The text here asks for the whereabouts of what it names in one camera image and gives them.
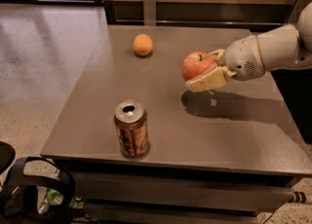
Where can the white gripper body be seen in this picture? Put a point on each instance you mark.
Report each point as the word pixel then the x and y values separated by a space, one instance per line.
pixel 242 56

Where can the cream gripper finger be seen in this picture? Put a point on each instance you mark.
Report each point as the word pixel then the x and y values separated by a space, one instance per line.
pixel 218 56
pixel 218 77

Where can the red apple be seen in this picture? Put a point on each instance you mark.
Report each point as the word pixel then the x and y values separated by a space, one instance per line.
pixel 195 64

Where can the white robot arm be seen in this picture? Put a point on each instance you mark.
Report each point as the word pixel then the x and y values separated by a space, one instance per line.
pixel 287 47

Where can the orange soda can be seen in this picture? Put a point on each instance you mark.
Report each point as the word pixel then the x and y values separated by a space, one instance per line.
pixel 130 119

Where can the orange fruit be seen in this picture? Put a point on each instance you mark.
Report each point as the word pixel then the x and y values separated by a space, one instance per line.
pixel 143 45

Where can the green snack packet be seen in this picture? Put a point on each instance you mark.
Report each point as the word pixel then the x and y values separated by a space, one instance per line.
pixel 54 197

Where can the grey metal bracket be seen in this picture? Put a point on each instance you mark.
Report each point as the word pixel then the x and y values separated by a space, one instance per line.
pixel 297 7

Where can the grey metal post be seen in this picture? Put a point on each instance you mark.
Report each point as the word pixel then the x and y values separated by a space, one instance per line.
pixel 149 12

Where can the black bag with straps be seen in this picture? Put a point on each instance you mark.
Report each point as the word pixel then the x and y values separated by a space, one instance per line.
pixel 19 195

